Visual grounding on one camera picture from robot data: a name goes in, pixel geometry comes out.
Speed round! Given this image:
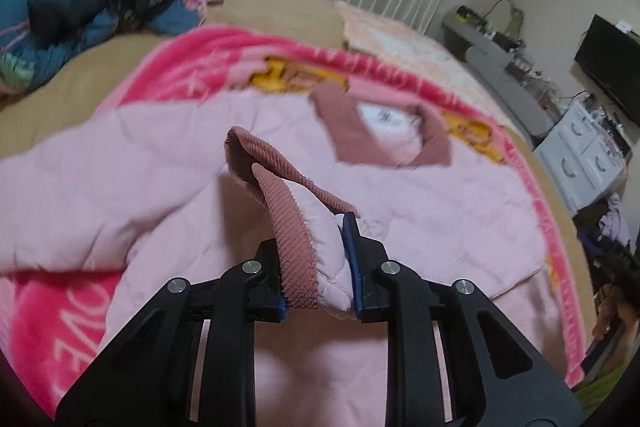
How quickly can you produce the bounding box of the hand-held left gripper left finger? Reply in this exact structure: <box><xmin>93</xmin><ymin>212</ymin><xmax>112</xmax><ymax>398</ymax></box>
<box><xmin>55</xmin><ymin>238</ymin><xmax>288</xmax><ymax>427</ymax></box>

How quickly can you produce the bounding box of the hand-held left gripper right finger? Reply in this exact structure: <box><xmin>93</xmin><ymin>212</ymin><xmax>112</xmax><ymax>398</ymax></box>
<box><xmin>341</xmin><ymin>211</ymin><xmax>587</xmax><ymax>427</ymax></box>

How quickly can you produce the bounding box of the pink quilted jacket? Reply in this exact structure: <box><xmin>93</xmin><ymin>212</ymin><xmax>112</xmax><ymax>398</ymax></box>
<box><xmin>0</xmin><ymin>86</ymin><xmax>552</xmax><ymax>427</ymax></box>

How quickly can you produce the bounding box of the lilac clothes heap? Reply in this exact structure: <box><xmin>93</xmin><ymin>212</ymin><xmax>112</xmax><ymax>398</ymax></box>
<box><xmin>597</xmin><ymin>193</ymin><xmax>634</xmax><ymax>244</ymax></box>

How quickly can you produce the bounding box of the person's right hand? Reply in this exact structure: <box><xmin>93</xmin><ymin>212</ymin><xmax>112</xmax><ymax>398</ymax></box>
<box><xmin>591</xmin><ymin>284</ymin><xmax>626</xmax><ymax>342</ymax></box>

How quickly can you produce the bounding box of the white drawer cabinet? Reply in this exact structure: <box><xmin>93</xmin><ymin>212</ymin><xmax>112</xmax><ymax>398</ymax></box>
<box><xmin>532</xmin><ymin>98</ymin><xmax>632</xmax><ymax>214</ymax></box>

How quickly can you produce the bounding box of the black flat screen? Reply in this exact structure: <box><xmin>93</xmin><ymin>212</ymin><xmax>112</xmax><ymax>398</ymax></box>
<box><xmin>573</xmin><ymin>13</ymin><xmax>640</xmax><ymax>128</ymax></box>

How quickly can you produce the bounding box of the peach fleece blanket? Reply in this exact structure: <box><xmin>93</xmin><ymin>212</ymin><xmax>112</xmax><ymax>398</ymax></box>
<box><xmin>334</xmin><ymin>1</ymin><xmax>502</xmax><ymax>108</ymax></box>

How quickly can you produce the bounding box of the grey desk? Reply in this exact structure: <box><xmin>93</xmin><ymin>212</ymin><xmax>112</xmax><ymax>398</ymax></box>
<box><xmin>442</xmin><ymin>6</ymin><xmax>557</xmax><ymax>144</ymax></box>

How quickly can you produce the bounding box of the pink printed blanket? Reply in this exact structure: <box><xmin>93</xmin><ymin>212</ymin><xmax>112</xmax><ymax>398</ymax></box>
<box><xmin>9</xmin><ymin>26</ymin><xmax>592</xmax><ymax>419</ymax></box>

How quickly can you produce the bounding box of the bed with tan sheet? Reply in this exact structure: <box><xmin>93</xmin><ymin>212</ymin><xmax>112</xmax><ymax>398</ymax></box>
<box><xmin>0</xmin><ymin>0</ymin><xmax>598</xmax><ymax>358</ymax></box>

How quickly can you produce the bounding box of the clutter of small desk things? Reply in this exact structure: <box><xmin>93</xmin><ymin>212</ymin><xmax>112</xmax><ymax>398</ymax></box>
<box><xmin>454</xmin><ymin>0</ymin><xmax>551</xmax><ymax>82</ymax></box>

